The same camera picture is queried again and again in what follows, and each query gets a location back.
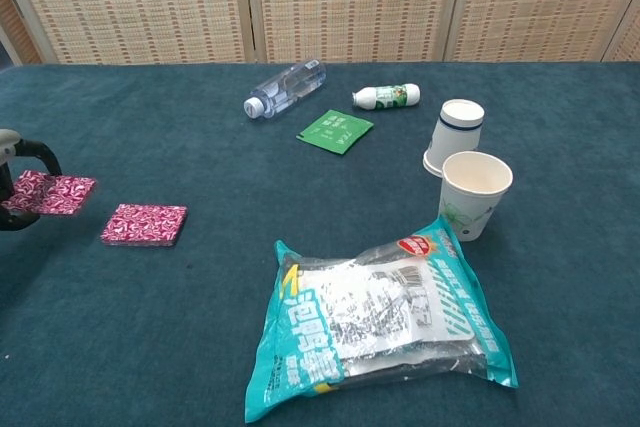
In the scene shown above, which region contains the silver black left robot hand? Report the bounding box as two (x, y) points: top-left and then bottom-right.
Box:
(0, 129), (64, 232)

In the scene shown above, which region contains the pink patterned packet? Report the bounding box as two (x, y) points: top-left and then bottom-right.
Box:
(1, 170), (98, 217)
(100, 203), (189, 248)

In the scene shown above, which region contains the brown woven screen panel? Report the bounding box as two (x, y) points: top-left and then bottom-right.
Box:
(0, 0), (44, 66)

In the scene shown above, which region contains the woven bamboo screen panel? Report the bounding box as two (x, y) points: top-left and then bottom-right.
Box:
(444, 0), (640, 63)
(602, 0), (640, 63)
(244, 0), (466, 64)
(0, 0), (257, 66)

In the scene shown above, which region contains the dark blue table cloth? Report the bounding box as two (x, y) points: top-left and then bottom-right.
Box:
(0, 61), (640, 427)

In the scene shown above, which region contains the clear plastic water bottle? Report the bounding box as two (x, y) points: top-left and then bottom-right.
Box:
(243, 60), (328, 120)

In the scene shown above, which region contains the green sachet packet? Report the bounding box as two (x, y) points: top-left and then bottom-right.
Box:
(295, 109), (375, 156)

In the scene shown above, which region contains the small white green bottle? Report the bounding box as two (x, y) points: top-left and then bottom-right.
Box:
(351, 83), (422, 111)

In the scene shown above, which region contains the teal clear snack bag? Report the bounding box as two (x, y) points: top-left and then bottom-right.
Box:
(244, 216), (520, 424)

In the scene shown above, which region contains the upturned white paper cup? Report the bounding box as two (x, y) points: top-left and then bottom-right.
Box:
(422, 98), (486, 178)

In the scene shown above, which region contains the upright white paper cup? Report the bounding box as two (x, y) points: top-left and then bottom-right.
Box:
(438, 150), (514, 243)

